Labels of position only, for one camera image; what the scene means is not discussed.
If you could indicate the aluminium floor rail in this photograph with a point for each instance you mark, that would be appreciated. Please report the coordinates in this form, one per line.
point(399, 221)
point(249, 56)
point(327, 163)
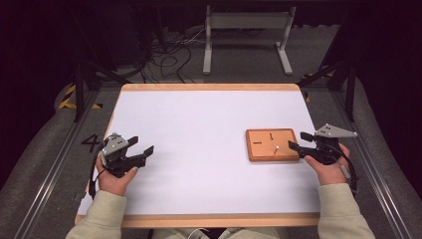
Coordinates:
point(371, 162)
point(56, 162)

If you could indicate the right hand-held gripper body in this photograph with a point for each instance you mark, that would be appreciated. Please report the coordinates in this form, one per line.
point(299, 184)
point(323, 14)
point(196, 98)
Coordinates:
point(326, 147)

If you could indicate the dark screw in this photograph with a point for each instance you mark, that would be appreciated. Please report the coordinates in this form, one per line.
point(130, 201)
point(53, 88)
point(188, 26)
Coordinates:
point(271, 135)
point(257, 143)

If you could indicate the person's left hand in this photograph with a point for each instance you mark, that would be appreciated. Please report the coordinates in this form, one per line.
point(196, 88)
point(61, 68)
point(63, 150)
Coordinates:
point(114, 182)

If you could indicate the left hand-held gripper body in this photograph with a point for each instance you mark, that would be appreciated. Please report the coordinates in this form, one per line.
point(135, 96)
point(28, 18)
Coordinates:
point(114, 146)

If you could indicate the light-headed screw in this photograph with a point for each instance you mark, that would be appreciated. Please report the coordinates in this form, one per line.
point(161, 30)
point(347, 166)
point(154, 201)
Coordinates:
point(276, 149)

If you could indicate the black metal stand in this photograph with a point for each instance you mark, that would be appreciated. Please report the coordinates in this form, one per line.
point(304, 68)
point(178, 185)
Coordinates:
point(79, 86)
point(348, 79)

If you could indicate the person's lap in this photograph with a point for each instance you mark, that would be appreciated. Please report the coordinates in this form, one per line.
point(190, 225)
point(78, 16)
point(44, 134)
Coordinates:
point(219, 233)

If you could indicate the white metal stand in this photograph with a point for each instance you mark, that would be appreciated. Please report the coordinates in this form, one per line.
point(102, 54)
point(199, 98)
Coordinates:
point(247, 21)

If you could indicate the square wooden board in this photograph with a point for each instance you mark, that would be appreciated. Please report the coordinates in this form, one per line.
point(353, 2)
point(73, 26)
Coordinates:
point(272, 145)

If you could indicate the person's right hand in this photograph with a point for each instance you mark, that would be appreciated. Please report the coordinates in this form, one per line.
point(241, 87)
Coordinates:
point(330, 172)

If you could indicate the yellow black hazard tape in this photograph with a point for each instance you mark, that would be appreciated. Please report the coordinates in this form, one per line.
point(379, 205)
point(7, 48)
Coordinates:
point(310, 76)
point(71, 99)

